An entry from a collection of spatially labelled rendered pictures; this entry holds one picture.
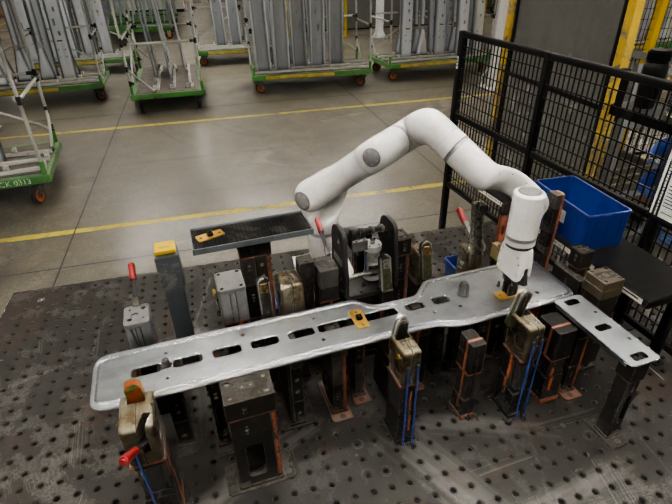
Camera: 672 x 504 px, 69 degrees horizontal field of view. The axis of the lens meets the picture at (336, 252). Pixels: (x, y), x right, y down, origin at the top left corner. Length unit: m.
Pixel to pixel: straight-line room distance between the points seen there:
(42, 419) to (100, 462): 0.28
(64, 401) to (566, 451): 1.52
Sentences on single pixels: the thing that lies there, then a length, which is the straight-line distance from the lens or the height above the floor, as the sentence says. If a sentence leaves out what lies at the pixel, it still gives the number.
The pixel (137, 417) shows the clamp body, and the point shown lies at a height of 1.06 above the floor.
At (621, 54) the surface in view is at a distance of 3.33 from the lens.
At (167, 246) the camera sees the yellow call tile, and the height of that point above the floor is 1.16.
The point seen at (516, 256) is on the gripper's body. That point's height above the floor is 1.16.
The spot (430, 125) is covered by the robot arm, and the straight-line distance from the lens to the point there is 1.41.
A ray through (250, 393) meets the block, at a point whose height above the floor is 1.03.
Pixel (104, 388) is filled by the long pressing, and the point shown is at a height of 1.00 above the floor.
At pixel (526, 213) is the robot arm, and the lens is 1.38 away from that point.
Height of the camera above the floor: 1.90
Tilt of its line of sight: 32 degrees down
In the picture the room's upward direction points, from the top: 1 degrees counter-clockwise
